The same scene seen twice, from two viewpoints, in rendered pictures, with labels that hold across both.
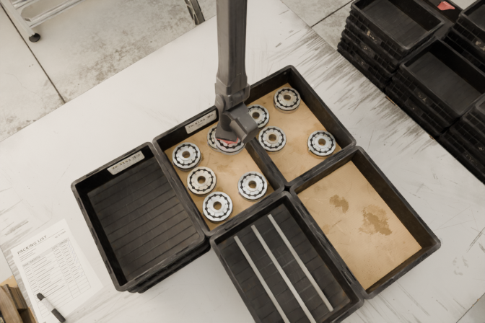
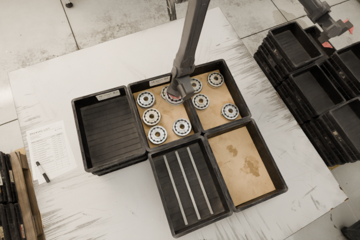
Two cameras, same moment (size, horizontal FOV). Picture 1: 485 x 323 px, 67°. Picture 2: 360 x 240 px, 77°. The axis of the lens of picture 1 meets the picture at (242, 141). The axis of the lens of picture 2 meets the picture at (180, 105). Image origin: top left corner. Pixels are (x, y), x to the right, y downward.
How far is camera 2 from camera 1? 0.01 m
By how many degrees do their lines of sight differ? 1
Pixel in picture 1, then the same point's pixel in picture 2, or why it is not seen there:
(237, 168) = (175, 114)
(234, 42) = (192, 36)
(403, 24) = (298, 51)
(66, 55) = (85, 21)
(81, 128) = (85, 67)
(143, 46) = (134, 26)
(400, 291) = (256, 212)
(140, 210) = (110, 126)
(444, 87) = (313, 95)
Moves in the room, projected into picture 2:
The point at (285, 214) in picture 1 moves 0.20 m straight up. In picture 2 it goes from (197, 149) to (203, 140)
